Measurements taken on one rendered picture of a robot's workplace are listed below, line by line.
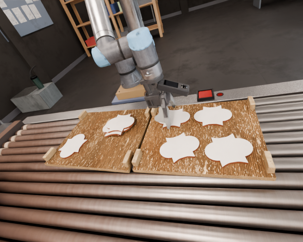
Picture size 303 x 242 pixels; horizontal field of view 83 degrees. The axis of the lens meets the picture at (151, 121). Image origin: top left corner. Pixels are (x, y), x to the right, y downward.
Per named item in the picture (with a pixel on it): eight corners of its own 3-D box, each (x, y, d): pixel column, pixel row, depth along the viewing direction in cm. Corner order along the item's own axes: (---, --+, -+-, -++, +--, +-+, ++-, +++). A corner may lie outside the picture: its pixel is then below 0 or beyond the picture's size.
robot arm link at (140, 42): (146, 23, 56) (149, 27, 49) (157, 56, 62) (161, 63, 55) (124, 33, 57) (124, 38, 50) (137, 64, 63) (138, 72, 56)
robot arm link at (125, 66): (118, 68, 115) (109, 48, 107) (137, 62, 114) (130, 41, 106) (118, 75, 106) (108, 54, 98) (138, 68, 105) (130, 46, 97)
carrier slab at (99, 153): (88, 114, 99) (86, 112, 98) (154, 110, 84) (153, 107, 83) (46, 165, 75) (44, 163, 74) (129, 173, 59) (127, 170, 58)
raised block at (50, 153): (55, 151, 79) (51, 146, 77) (57, 151, 78) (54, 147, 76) (45, 161, 74) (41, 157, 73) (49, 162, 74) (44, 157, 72)
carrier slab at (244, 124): (156, 109, 84) (155, 107, 83) (251, 102, 69) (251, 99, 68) (133, 172, 59) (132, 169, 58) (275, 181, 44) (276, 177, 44)
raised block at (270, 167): (261, 155, 49) (262, 149, 48) (269, 155, 49) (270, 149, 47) (266, 174, 45) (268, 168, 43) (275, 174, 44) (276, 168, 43)
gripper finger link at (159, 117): (157, 129, 69) (154, 107, 69) (171, 128, 67) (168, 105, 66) (155, 131, 67) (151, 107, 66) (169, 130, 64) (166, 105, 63)
